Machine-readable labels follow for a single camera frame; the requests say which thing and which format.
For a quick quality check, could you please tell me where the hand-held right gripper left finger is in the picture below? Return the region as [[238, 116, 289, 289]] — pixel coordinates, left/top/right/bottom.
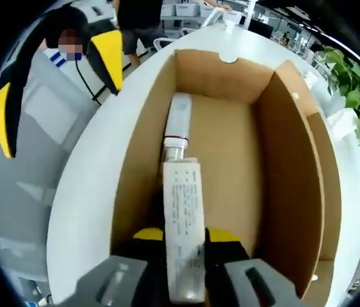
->
[[75, 227, 169, 307]]

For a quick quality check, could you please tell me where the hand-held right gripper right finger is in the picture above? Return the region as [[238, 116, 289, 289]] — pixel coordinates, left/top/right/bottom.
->
[[203, 226, 299, 307]]

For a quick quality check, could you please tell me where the white pump bottle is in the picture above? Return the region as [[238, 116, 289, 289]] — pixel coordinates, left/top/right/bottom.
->
[[159, 91, 207, 304]]

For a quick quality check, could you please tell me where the brown cardboard shoe box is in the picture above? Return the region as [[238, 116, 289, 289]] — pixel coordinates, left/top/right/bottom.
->
[[109, 48, 343, 307]]

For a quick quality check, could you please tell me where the person's grey clothing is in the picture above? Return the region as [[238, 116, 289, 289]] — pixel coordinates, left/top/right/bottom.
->
[[0, 47, 113, 288]]

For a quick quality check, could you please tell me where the white plant pot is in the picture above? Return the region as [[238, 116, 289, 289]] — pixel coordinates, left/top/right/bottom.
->
[[325, 107, 360, 141]]

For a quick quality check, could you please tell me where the green potted plant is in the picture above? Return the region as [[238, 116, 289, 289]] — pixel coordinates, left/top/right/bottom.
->
[[313, 45, 360, 157]]

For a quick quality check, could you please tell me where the black cable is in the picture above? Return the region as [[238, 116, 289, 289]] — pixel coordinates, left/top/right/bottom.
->
[[75, 59, 107, 102]]

